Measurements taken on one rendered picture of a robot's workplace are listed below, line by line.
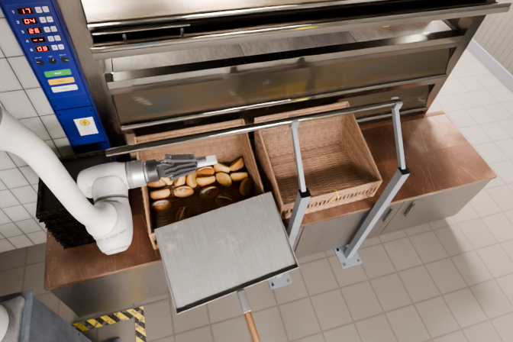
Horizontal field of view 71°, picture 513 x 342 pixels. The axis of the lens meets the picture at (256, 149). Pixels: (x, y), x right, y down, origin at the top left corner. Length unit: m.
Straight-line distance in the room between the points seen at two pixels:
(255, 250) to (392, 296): 1.11
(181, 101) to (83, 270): 0.87
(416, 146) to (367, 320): 1.06
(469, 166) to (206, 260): 1.62
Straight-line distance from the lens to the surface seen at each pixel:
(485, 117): 3.89
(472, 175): 2.44
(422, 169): 2.31
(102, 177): 1.23
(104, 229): 1.15
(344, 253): 2.49
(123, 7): 1.44
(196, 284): 1.65
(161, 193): 1.87
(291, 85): 1.86
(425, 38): 2.14
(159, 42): 1.36
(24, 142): 0.97
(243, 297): 1.63
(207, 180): 1.89
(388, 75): 2.14
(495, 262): 2.96
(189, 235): 1.66
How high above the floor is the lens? 2.21
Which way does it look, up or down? 51 degrees down
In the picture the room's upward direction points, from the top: 6 degrees clockwise
